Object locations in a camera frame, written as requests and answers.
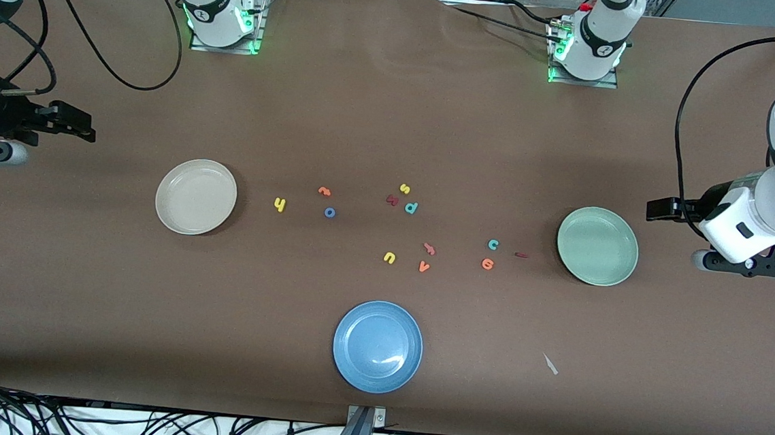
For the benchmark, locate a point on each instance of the orange foam letter e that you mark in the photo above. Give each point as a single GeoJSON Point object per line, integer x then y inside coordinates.
{"type": "Point", "coordinates": [487, 265]}

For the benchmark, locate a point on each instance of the blue foam letter o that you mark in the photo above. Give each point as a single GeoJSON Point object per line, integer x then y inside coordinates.
{"type": "Point", "coordinates": [326, 212]}

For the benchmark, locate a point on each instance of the beige round plate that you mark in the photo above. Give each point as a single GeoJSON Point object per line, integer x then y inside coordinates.
{"type": "Point", "coordinates": [196, 197]}

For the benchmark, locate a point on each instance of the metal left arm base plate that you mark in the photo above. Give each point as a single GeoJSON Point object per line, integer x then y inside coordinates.
{"type": "Point", "coordinates": [581, 82]}

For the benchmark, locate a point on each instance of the blue round plate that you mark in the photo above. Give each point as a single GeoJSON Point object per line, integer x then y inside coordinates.
{"type": "Point", "coordinates": [378, 347]}

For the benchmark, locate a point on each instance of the orange foam letter v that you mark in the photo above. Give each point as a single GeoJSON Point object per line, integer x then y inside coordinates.
{"type": "Point", "coordinates": [423, 268]}

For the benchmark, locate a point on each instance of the pink foam letter f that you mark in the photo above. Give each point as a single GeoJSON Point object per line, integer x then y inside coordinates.
{"type": "Point", "coordinates": [429, 249]}

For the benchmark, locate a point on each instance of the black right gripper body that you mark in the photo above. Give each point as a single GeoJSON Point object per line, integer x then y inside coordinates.
{"type": "Point", "coordinates": [4, 115]}

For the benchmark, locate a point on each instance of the green round plate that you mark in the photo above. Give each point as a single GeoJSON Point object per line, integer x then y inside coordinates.
{"type": "Point", "coordinates": [597, 246]}

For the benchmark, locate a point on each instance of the dark red foam letter k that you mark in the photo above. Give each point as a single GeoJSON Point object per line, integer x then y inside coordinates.
{"type": "Point", "coordinates": [392, 200]}

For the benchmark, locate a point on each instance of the yellow foam letter h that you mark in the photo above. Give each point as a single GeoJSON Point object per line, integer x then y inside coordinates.
{"type": "Point", "coordinates": [280, 204]}

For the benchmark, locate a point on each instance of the orange foam letter t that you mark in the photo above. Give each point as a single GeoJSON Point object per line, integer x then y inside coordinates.
{"type": "Point", "coordinates": [324, 190]}

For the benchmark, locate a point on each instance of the yellow foam letter u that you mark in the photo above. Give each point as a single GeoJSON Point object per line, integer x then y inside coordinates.
{"type": "Point", "coordinates": [389, 255]}

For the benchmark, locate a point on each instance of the brown paper table cover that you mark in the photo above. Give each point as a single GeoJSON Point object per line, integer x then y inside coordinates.
{"type": "Point", "coordinates": [82, 292]}

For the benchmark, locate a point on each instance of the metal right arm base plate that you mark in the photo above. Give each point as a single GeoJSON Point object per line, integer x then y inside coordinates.
{"type": "Point", "coordinates": [225, 49]}

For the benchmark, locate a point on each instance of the white paper scrap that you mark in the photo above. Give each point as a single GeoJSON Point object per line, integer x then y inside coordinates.
{"type": "Point", "coordinates": [550, 365]}

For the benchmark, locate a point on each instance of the teal foam letter p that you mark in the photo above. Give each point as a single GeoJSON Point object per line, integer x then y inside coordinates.
{"type": "Point", "coordinates": [410, 208]}

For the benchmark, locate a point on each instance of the yellow foam letter s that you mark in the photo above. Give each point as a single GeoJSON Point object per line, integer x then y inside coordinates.
{"type": "Point", "coordinates": [405, 189]}

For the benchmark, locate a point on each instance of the teal foam letter c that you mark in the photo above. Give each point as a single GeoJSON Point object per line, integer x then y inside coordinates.
{"type": "Point", "coordinates": [489, 244]}

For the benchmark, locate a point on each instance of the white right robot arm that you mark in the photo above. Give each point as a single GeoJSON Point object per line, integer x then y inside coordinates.
{"type": "Point", "coordinates": [212, 0]}

